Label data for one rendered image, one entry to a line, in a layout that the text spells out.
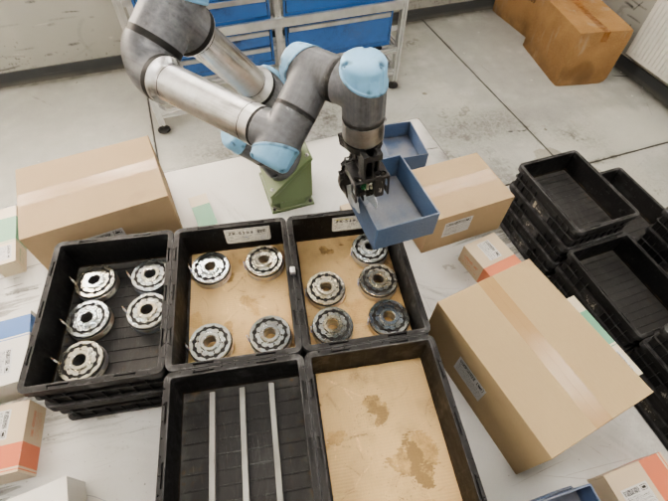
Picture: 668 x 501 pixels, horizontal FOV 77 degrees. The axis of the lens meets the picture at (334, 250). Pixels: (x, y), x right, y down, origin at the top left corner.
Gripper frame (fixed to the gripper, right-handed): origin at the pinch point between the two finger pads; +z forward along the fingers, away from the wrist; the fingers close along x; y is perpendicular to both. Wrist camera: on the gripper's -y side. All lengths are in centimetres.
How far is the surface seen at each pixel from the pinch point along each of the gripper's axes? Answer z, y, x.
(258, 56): 73, -196, 7
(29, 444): 32, 16, -88
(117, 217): 21, -37, -61
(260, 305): 27.5, 1.9, -28.4
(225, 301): 26.9, -2.1, -37.1
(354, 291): 29.2, 5.6, -3.4
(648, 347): 70, 38, 91
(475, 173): 30, -23, 49
